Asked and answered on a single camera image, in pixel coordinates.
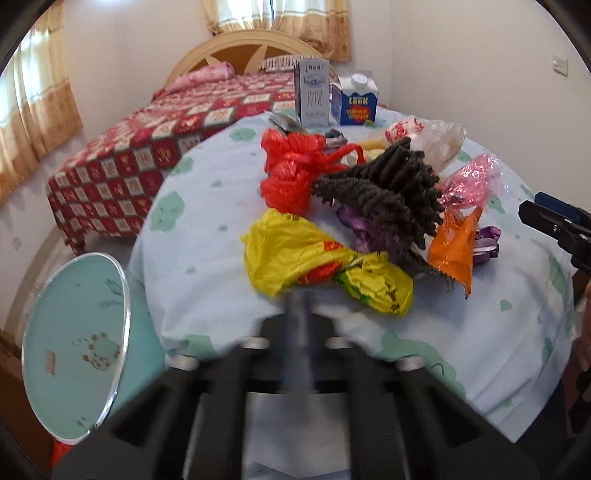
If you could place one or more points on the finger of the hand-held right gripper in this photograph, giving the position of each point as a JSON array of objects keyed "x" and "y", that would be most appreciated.
[
  {"x": 561, "y": 230},
  {"x": 556, "y": 203}
]

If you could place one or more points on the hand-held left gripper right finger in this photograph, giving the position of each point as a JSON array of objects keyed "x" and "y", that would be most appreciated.
[{"x": 310, "y": 350}]

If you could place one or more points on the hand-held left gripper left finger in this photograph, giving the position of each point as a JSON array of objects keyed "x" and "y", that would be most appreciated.
[{"x": 290, "y": 350}]

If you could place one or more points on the yellow plastic bag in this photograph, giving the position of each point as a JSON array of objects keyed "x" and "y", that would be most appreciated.
[{"x": 286, "y": 249}]

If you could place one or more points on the pink cellophane wrapper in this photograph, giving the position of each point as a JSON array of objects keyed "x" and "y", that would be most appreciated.
[{"x": 475, "y": 180}]

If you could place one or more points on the light blue printed tablecloth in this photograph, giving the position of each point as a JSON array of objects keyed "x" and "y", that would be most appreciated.
[{"x": 221, "y": 277}]

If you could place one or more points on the orange snack wrapper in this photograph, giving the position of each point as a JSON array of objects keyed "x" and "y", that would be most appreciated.
[{"x": 455, "y": 249}]

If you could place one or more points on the purple crumpled plastic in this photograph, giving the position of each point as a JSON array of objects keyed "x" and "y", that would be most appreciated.
[{"x": 364, "y": 226}]

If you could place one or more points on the white red-printed plastic bag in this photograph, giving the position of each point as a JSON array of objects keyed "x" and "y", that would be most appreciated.
[{"x": 429, "y": 138}]

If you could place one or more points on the dark grey chenille cloth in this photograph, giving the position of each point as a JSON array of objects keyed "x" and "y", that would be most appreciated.
[{"x": 392, "y": 194}]

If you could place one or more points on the red plastic bag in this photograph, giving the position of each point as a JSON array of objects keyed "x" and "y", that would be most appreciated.
[{"x": 291, "y": 175}]

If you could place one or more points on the yellow sponge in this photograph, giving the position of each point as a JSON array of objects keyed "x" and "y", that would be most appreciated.
[{"x": 371, "y": 144}]

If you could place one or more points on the blue milk carton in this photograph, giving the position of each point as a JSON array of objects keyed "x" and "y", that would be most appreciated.
[{"x": 353, "y": 104}]

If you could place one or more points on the silver foil packet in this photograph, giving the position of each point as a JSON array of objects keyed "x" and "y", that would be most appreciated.
[{"x": 284, "y": 122}]

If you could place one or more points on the bed with red patterned cover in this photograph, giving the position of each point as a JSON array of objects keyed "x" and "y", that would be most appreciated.
[{"x": 152, "y": 157}]

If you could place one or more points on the tall grey carton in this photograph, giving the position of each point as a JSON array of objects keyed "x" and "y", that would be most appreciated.
[{"x": 311, "y": 92}]

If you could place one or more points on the brown wooden cabinet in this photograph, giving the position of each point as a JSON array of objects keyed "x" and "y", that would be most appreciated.
[{"x": 18, "y": 401}]

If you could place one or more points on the striped pillow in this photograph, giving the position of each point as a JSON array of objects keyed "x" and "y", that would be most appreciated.
[{"x": 277, "y": 62}]

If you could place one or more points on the pink pillow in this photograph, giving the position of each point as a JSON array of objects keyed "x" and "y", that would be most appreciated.
[{"x": 203, "y": 74}]

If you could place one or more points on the cream wooden headboard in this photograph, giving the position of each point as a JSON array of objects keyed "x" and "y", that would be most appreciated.
[{"x": 240, "y": 46}]

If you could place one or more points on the beige curtain with brown border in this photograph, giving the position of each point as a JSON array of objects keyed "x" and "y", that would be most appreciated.
[
  {"x": 37, "y": 106},
  {"x": 286, "y": 23}
]

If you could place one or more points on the white wall switch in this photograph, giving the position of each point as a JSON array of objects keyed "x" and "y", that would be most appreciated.
[{"x": 560, "y": 63}]

